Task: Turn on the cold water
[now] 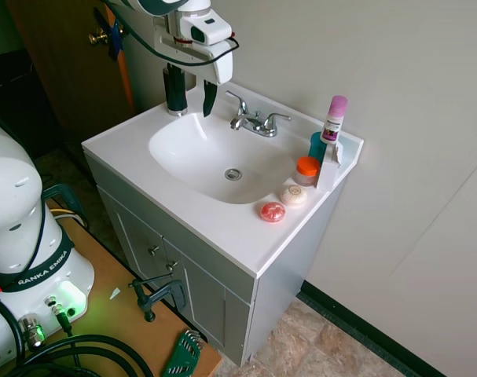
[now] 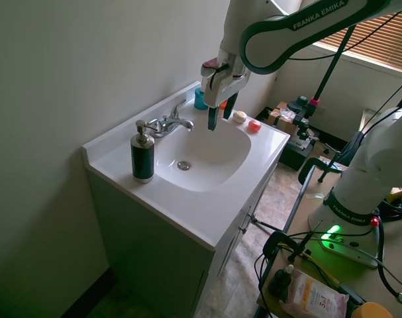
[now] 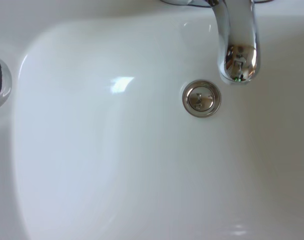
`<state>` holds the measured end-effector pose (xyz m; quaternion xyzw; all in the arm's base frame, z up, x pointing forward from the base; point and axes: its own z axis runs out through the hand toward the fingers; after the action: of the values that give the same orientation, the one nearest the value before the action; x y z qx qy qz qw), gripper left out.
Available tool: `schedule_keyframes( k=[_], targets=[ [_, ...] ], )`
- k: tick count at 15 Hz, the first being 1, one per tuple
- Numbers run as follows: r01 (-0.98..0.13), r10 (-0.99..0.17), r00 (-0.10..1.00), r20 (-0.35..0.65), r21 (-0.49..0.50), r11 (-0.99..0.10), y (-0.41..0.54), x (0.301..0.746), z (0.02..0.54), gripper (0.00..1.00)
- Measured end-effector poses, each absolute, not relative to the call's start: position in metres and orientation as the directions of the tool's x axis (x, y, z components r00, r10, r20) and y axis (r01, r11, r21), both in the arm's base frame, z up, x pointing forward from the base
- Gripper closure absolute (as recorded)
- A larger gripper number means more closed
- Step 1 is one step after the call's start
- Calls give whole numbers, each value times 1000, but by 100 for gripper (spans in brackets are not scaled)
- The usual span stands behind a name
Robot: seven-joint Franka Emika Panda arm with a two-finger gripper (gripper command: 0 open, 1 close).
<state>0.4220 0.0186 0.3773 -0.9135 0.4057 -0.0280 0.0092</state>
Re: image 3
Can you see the white ceramic sink basin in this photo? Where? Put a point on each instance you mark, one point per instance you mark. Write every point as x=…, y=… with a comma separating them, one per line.
x=111, y=155

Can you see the chrome faucet spout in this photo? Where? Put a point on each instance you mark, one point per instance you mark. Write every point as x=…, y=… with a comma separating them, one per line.
x=238, y=37

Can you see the chrome sink drain plug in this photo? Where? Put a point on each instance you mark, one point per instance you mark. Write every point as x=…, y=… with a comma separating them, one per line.
x=201, y=98

